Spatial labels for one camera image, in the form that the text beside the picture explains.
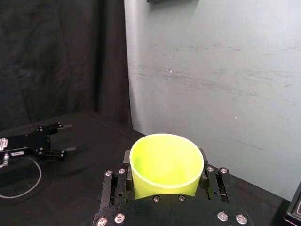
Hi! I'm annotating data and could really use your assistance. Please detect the black box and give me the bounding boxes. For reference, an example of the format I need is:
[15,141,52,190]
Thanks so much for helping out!
[284,180,301,226]

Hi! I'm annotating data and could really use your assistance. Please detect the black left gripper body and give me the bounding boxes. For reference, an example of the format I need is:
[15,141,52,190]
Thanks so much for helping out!
[0,126,51,158]

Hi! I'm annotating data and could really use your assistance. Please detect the thin grey gripper cable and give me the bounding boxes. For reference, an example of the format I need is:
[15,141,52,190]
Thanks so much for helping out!
[0,153,42,199]

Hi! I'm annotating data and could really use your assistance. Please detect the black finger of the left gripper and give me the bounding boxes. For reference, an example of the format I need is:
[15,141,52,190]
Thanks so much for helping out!
[48,122,73,137]
[40,146,77,162]

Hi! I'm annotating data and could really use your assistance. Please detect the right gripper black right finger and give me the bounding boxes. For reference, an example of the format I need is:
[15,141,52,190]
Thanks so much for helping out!
[199,148,230,204]

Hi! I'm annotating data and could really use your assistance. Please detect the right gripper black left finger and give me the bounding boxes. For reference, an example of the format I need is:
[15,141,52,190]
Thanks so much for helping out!
[98,149,133,212]

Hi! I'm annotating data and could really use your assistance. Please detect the yellow-green plastic cup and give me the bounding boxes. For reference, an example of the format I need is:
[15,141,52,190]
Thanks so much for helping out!
[129,133,205,197]

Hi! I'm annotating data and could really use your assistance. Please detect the black backdrop curtain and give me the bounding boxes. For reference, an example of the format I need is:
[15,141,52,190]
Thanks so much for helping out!
[0,0,133,130]

